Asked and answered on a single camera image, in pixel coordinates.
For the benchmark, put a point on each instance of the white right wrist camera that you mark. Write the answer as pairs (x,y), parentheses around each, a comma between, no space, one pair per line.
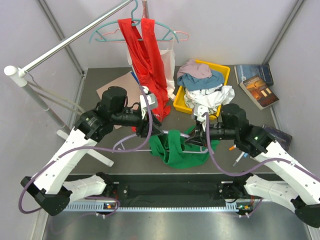
(199,114)

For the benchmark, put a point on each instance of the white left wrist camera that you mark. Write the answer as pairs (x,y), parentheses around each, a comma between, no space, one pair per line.
(150,102)

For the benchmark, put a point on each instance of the red tank top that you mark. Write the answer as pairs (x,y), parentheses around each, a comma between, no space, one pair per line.
(146,61)

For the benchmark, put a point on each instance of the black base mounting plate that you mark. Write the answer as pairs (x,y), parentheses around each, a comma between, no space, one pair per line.
(174,190)

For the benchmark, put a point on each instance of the blue hardcover book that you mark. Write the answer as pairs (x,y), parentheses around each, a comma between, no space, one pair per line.
(246,71)

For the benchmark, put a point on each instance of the teal plastic hanger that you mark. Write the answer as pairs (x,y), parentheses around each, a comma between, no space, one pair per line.
(135,22)

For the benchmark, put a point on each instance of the orange cover paperback book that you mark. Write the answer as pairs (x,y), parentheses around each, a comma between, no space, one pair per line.
(258,91)

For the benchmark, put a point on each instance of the white patterned garment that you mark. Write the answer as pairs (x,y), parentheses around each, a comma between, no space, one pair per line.
(211,98)

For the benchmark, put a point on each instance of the brown cardboard sheet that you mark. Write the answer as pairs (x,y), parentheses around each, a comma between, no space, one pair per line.
(128,83)

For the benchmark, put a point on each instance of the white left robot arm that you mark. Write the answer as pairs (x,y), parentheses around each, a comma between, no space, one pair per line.
(50,188)

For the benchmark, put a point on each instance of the blue garment in bin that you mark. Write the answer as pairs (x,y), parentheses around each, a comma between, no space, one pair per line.
(192,83)

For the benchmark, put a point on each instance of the orange cap marker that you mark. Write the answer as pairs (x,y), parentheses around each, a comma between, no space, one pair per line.
(232,147)

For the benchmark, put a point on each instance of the clear plastic hanger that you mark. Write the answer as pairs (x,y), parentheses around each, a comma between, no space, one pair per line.
(56,98)

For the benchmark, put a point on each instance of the yellow plastic bin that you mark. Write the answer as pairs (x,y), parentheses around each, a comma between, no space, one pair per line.
(179,102)

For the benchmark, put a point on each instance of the green tank top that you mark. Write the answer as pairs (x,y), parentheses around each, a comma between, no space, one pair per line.
(175,153)

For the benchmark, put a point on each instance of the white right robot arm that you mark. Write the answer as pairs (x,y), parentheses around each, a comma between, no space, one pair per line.
(277,177)

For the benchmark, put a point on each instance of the grey slotted cable duct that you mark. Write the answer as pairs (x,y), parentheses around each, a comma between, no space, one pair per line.
(109,206)

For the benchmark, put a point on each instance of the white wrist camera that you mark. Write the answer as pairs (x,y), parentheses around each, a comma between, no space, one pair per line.
(150,102)
(199,114)

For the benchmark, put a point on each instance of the pink garment in bin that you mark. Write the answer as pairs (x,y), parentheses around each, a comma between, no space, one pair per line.
(196,70)

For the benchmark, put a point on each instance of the metal clothes rail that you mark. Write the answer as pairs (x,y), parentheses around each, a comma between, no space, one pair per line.
(64,43)

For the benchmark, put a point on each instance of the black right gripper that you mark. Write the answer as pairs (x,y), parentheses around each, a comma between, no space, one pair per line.
(199,137)

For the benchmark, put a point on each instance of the dark sunset cover book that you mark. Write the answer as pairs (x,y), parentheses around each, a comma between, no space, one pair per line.
(282,138)

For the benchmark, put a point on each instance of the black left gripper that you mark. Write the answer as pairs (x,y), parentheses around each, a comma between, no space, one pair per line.
(142,128)

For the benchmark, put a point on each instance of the lavender plastic hanger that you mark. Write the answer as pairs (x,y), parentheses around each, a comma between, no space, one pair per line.
(121,143)

